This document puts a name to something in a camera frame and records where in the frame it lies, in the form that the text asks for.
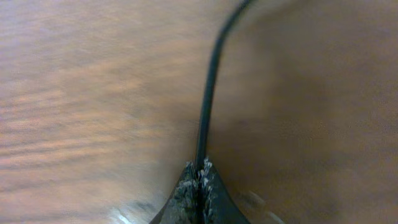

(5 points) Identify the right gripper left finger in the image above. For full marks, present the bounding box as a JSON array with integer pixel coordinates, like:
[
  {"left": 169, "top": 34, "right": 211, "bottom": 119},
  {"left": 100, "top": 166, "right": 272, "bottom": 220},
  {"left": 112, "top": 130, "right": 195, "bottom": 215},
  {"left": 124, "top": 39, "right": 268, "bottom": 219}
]
[{"left": 149, "top": 162, "right": 198, "bottom": 224}]

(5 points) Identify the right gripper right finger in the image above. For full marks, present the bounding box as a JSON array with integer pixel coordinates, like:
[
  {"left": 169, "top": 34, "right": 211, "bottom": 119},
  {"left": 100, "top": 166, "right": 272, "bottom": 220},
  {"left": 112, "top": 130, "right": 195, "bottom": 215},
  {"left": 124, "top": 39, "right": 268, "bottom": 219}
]
[{"left": 200, "top": 157, "right": 250, "bottom": 224}]

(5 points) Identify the black USB cable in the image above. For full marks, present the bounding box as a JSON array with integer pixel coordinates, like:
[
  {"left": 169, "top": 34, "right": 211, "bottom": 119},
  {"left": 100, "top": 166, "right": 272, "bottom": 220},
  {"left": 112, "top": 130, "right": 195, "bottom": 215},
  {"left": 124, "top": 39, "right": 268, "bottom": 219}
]
[{"left": 194, "top": 0, "right": 254, "bottom": 172}]

